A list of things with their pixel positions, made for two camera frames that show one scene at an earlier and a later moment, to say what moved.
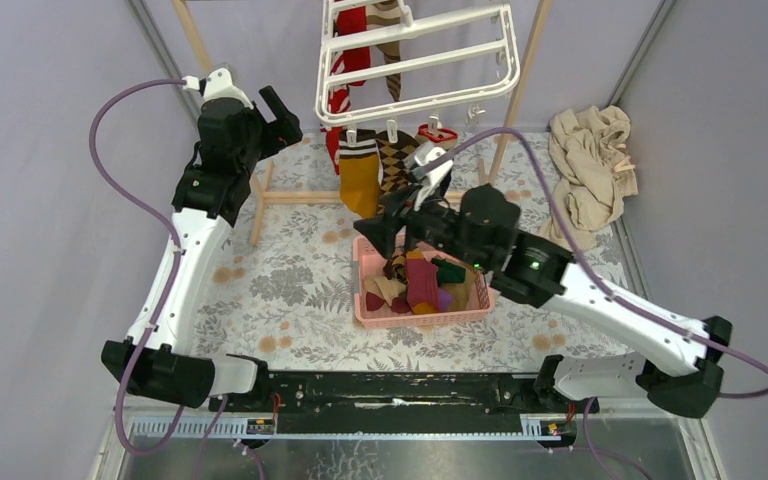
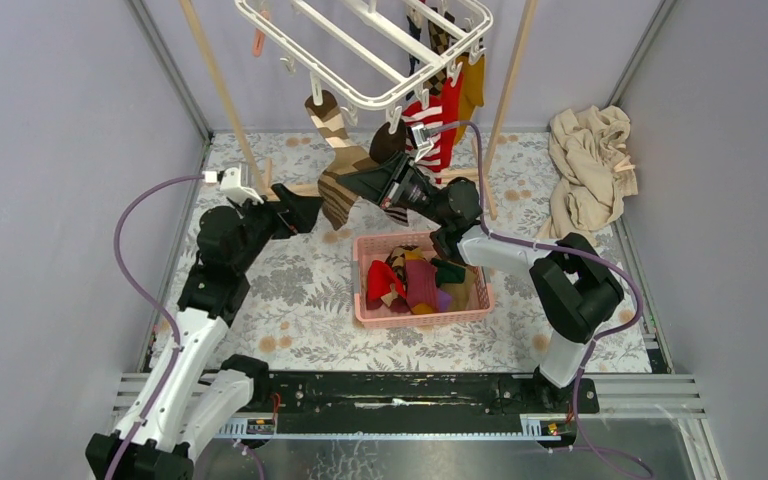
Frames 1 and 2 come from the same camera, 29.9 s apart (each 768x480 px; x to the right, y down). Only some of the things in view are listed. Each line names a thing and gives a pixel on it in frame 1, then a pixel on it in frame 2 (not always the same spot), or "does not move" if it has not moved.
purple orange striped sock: [423, 292] does not move
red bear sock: [351, 19] → [383, 284]
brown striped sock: [385, 14] → [336, 200]
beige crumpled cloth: [594, 167] does not move
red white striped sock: [340, 97] → [433, 116]
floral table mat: [287, 289] does not move
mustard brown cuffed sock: [361, 171] → [473, 91]
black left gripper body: [271, 136] → [285, 225]
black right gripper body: [435, 223] → [402, 186]
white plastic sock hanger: [351, 118] → [344, 92]
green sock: [448, 272] does not move
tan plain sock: [460, 292] does not move
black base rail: [394, 402] does not move
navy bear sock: [444, 136] → [415, 21]
